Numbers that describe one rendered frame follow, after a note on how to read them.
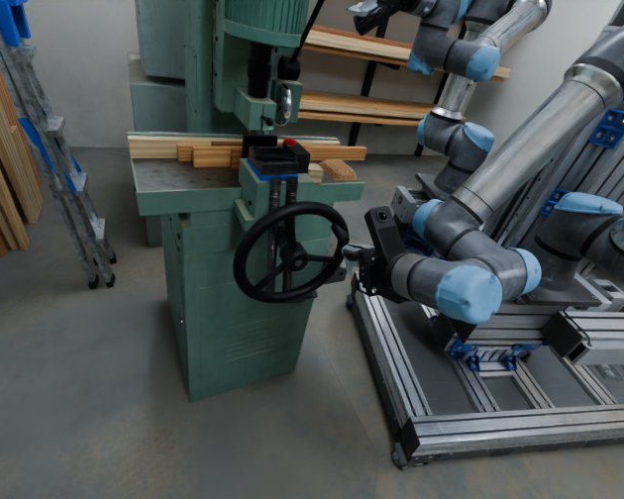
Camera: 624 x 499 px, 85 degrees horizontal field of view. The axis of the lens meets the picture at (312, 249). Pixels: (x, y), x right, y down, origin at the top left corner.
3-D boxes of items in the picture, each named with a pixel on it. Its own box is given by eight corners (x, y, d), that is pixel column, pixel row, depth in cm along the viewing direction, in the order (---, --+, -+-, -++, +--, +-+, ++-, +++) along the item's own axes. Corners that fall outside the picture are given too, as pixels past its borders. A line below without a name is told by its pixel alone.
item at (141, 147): (130, 158, 84) (128, 138, 81) (130, 154, 85) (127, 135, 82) (337, 157, 111) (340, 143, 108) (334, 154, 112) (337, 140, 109)
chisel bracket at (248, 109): (248, 136, 87) (250, 101, 82) (232, 118, 97) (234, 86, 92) (274, 137, 90) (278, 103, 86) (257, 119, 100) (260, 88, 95)
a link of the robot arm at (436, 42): (436, 79, 87) (455, 29, 81) (399, 67, 92) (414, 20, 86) (448, 79, 92) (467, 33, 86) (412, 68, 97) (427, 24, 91)
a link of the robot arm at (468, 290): (508, 320, 47) (463, 335, 43) (447, 297, 57) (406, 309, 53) (510, 264, 45) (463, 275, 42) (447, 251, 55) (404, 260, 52)
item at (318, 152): (178, 161, 87) (177, 146, 85) (177, 157, 89) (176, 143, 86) (364, 159, 114) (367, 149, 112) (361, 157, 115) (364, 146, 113)
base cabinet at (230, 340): (187, 405, 127) (180, 257, 86) (165, 298, 167) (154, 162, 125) (296, 370, 148) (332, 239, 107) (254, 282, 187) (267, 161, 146)
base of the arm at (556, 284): (542, 255, 100) (563, 228, 95) (581, 292, 89) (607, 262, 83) (499, 252, 97) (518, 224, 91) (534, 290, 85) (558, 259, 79)
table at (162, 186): (142, 241, 69) (139, 216, 65) (131, 174, 89) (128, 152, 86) (378, 217, 96) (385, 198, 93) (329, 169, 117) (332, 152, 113)
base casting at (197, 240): (181, 256, 87) (179, 227, 81) (155, 162, 126) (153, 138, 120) (331, 238, 107) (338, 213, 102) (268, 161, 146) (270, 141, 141)
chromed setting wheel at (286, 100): (280, 132, 103) (286, 88, 96) (266, 118, 112) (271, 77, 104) (290, 132, 105) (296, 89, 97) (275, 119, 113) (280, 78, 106)
